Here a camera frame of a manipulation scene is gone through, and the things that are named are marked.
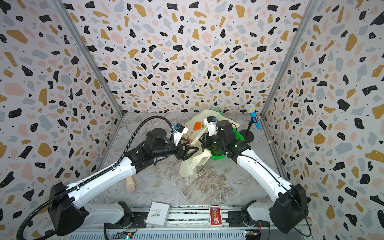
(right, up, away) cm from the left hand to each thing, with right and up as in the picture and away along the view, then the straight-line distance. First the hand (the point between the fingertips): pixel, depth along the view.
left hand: (194, 143), depth 68 cm
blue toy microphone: (+33, +18, +22) cm, 44 cm away
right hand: (0, +3, +6) cm, 7 cm away
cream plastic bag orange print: (0, +7, +11) cm, 13 cm away
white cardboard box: (-17, -34, +3) cm, 39 cm away
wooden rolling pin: (-35, -24, +13) cm, 45 cm away
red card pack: (+10, -37, +6) cm, 39 cm away
